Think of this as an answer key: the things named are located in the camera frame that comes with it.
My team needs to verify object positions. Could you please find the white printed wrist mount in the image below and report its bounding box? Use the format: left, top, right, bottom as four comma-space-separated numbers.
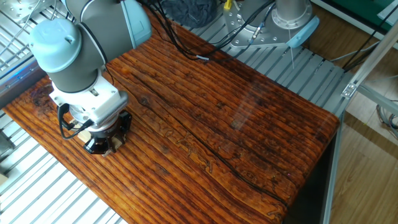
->
49, 70, 129, 127

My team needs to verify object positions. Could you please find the black looped mount cable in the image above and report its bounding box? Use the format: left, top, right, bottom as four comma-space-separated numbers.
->
57, 103, 95, 140

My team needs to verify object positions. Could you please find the dark grey cloth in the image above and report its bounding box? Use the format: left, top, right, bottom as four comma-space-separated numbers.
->
160, 0, 218, 29

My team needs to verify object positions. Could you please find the grey cable coil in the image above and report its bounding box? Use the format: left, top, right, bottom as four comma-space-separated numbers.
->
375, 104, 398, 139

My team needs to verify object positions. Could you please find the wood grain table cover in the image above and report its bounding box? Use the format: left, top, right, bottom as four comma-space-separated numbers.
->
2, 12, 340, 224

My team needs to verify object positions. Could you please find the perforated silver plate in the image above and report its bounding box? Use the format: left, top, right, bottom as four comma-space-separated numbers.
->
0, 0, 47, 24

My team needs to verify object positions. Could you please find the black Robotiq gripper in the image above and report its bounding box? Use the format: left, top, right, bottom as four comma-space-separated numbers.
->
83, 110, 133, 156

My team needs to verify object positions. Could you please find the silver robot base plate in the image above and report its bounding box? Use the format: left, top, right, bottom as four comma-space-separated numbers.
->
223, 0, 321, 50

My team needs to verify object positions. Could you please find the black cable with metal connector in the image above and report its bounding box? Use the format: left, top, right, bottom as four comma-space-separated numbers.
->
248, 0, 277, 44

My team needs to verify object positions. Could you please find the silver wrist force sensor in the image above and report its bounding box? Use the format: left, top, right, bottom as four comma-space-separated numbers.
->
68, 104, 121, 130

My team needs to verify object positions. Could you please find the aluminium frame post with bracket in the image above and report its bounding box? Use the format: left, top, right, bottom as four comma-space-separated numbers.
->
341, 21, 398, 100

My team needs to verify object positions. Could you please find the grey aluminium rail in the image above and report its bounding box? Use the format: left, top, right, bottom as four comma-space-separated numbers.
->
0, 52, 47, 108

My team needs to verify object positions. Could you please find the wooden Jenga tower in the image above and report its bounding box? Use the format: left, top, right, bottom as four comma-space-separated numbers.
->
70, 118, 123, 157

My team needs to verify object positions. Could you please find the green panel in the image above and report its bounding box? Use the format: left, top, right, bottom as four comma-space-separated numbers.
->
329, 0, 398, 32

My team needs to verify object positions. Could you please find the aluminium table leg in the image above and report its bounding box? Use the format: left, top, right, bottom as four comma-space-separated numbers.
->
322, 113, 345, 224

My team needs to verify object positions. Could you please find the aluminium cross beam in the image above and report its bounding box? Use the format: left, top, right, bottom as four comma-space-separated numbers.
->
357, 85, 398, 116

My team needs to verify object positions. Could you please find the black cable bundle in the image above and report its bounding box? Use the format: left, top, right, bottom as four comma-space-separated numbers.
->
146, 0, 276, 62

